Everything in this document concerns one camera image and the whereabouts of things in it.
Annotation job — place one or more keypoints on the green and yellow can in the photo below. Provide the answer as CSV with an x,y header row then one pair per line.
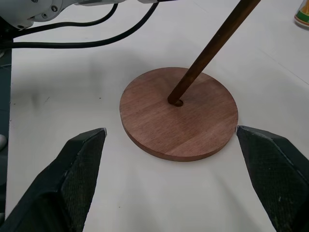
x,y
302,15

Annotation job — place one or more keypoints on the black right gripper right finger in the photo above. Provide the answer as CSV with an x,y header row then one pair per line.
x,y
275,174

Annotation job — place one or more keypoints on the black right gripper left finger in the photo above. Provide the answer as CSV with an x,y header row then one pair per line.
x,y
60,183

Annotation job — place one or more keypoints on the dark wooden pole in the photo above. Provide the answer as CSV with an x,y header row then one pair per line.
x,y
212,52

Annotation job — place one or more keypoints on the round wooden base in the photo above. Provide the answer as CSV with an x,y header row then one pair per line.
x,y
178,128

